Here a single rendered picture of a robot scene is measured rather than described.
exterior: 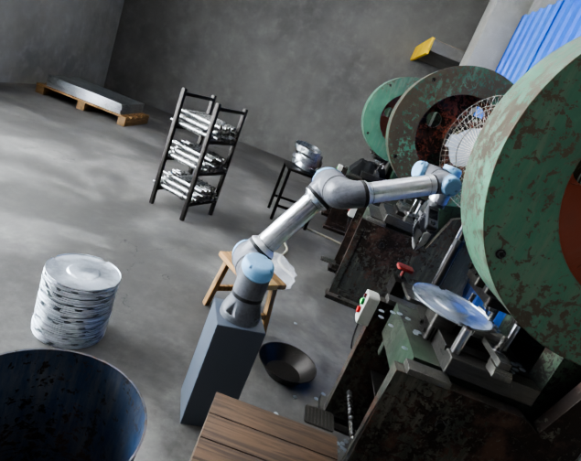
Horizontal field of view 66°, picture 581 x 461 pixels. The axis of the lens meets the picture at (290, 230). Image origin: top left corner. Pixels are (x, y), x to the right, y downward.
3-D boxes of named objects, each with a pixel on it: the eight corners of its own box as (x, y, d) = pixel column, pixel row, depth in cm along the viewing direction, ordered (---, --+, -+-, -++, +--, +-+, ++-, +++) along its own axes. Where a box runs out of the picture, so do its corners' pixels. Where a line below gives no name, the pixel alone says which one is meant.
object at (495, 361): (490, 376, 134) (508, 348, 131) (474, 347, 150) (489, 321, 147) (509, 383, 134) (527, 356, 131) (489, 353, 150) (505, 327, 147)
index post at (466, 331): (451, 352, 140) (466, 326, 137) (449, 347, 143) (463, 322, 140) (459, 355, 140) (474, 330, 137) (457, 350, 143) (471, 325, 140)
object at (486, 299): (481, 312, 145) (489, 297, 143) (464, 286, 164) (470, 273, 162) (527, 329, 145) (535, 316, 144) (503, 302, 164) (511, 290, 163)
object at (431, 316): (392, 328, 153) (409, 295, 149) (387, 310, 166) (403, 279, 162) (459, 355, 153) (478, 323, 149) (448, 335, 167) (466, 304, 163)
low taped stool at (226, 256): (200, 302, 251) (219, 250, 241) (236, 301, 267) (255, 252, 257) (228, 340, 227) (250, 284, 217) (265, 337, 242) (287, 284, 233)
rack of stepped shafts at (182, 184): (186, 223, 349) (224, 105, 321) (143, 198, 363) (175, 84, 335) (216, 217, 388) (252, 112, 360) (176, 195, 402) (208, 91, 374)
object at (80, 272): (91, 300, 168) (91, 298, 168) (26, 268, 172) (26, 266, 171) (134, 275, 196) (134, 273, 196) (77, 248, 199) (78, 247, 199)
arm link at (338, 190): (332, 187, 147) (465, 170, 157) (322, 177, 157) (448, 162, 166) (333, 219, 152) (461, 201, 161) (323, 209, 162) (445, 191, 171)
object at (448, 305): (406, 275, 169) (407, 273, 169) (476, 303, 170) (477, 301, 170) (421, 310, 142) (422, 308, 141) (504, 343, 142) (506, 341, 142)
